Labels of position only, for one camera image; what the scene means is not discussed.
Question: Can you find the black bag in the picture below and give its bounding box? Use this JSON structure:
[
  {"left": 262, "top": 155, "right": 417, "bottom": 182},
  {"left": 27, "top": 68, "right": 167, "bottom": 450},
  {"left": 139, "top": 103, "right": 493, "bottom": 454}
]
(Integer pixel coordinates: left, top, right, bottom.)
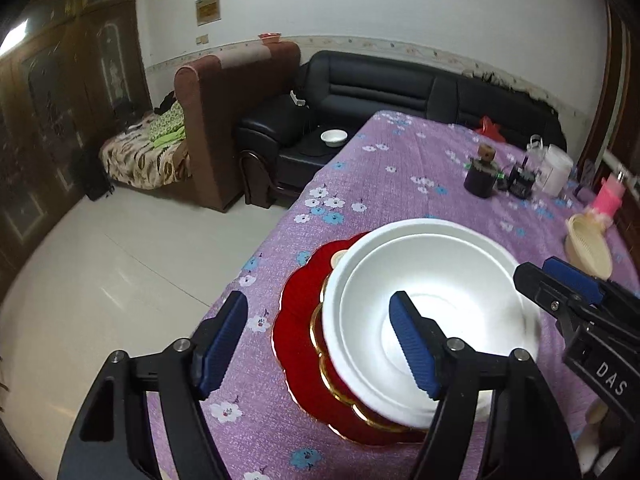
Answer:
[{"left": 80, "top": 152, "right": 116, "bottom": 201}]

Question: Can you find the wooden door frame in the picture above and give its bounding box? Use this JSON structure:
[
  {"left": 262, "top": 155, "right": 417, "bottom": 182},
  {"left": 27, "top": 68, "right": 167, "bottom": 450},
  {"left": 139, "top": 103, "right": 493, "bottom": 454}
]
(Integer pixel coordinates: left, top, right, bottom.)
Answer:
[{"left": 577, "top": 0, "right": 631, "bottom": 176}]

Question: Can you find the carved wooden wardrobe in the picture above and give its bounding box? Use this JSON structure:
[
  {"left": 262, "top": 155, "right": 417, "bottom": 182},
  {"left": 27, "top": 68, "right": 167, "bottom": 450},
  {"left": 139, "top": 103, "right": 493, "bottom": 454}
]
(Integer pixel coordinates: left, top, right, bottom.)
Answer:
[{"left": 0, "top": 0, "right": 153, "bottom": 301}]

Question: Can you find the green cloth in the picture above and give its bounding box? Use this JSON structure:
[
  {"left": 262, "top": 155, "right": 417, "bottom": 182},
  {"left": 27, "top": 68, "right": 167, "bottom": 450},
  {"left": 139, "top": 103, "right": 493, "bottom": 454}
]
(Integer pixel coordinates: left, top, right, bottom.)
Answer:
[{"left": 150, "top": 101, "right": 187, "bottom": 148}]

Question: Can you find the brown armchair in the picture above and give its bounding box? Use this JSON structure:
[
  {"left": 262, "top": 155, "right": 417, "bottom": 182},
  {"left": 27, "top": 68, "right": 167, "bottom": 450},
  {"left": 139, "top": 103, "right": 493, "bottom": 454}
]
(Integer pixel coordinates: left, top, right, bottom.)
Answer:
[{"left": 174, "top": 40, "right": 302, "bottom": 213}]

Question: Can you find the cream plastic strainer bowl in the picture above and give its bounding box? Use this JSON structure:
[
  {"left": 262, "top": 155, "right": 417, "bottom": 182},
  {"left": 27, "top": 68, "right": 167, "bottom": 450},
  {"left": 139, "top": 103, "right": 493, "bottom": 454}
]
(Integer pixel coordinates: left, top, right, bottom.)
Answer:
[{"left": 565, "top": 212, "right": 614, "bottom": 282}]

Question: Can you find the yellow wall plaque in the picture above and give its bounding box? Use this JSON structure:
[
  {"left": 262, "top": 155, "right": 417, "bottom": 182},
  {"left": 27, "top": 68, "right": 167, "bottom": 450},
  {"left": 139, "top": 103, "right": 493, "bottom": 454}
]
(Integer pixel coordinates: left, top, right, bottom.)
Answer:
[{"left": 195, "top": 0, "right": 222, "bottom": 27}]

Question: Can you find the pink bottle with knitted sleeve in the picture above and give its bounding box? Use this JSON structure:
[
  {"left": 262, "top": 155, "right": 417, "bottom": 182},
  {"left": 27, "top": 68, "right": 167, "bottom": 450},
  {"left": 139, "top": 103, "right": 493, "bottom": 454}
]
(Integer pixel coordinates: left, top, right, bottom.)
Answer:
[{"left": 590, "top": 170, "right": 626, "bottom": 226}]

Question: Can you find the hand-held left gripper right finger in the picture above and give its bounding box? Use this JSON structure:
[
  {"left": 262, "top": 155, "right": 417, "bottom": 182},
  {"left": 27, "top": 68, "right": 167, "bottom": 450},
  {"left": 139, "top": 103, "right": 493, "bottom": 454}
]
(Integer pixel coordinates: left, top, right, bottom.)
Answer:
[{"left": 389, "top": 290, "right": 583, "bottom": 480}]

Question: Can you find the black cylinder with wooden top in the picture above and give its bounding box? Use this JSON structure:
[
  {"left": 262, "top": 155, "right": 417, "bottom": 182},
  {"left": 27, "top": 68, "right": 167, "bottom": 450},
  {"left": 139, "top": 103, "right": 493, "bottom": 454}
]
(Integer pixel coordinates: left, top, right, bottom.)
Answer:
[{"left": 463, "top": 144, "right": 501, "bottom": 198}]

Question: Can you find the black round labelled device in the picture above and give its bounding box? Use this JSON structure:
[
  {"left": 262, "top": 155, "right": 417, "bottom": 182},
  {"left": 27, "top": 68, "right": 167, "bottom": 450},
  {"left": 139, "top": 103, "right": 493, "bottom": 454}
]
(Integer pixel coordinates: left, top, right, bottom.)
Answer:
[{"left": 507, "top": 157, "right": 536, "bottom": 198}]

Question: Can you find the red gold-rimmed labelled plate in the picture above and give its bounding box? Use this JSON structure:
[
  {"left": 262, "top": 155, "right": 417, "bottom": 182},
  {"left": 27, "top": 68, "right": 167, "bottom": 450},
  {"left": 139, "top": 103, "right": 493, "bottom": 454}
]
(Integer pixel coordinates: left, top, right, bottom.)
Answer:
[{"left": 310, "top": 240, "right": 421, "bottom": 433}]

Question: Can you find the red plastic bag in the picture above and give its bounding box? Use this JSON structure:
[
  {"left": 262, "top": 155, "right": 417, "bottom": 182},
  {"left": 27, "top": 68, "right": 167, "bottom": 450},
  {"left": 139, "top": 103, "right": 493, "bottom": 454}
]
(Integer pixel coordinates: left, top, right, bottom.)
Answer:
[{"left": 475, "top": 116, "right": 503, "bottom": 141}]

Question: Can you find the white plastic jar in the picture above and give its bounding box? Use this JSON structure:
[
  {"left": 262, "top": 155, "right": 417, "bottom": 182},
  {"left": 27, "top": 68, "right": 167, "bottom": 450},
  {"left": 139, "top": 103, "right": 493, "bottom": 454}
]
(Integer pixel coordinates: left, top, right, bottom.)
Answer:
[{"left": 537, "top": 144, "right": 575, "bottom": 196}]

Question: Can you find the leaf print blanket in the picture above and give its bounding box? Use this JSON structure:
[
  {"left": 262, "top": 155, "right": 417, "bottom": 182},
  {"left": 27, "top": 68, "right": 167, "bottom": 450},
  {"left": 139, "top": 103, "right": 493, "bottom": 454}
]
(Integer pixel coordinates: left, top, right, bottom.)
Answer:
[{"left": 99, "top": 110, "right": 193, "bottom": 191}]

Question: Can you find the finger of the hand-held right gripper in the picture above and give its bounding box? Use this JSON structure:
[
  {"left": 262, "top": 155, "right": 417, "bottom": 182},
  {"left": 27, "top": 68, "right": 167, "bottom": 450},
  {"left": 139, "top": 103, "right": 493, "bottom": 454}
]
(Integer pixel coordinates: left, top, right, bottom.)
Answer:
[
  {"left": 542, "top": 256, "right": 608, "bottom": 306},
  {"left": 514, "top": 261, "right": 583, "bottom": 333}
]

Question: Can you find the purple floral tablecloth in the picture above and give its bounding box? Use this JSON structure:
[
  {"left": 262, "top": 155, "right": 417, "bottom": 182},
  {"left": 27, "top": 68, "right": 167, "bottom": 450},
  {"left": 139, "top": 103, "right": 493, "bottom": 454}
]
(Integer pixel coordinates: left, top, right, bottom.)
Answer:
[{"left": 145, "top": 110, "right": 640, "bottom": 480}]

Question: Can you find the large white bowl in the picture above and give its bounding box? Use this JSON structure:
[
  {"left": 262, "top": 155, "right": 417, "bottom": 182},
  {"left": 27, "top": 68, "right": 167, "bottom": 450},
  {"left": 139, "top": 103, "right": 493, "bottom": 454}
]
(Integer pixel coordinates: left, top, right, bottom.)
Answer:
[{"left": 321, "top": 218, "right": 542, "bottom": 431}]

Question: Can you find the red ribbed plastic plate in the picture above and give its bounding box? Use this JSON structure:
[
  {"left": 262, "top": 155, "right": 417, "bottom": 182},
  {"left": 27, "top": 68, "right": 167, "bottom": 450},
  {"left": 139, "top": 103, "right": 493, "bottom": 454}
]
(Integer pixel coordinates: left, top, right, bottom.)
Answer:
[{"left": 271, "top": 231, "right": 431, "bottom": 447}]

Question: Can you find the black leather sofa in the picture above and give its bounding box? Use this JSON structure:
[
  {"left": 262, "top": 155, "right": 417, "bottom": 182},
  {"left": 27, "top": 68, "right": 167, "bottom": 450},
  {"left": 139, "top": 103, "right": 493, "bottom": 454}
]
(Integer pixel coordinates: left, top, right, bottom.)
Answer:
[{"left": 235, "top": 50, "right": 568, "bottom": 208}]

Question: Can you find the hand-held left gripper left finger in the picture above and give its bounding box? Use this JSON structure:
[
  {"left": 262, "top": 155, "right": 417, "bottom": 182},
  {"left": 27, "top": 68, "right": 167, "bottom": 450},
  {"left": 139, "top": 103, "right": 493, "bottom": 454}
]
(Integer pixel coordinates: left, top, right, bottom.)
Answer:
[{"left": 57, "top": 290, "right": 249, "bottom": 480}]

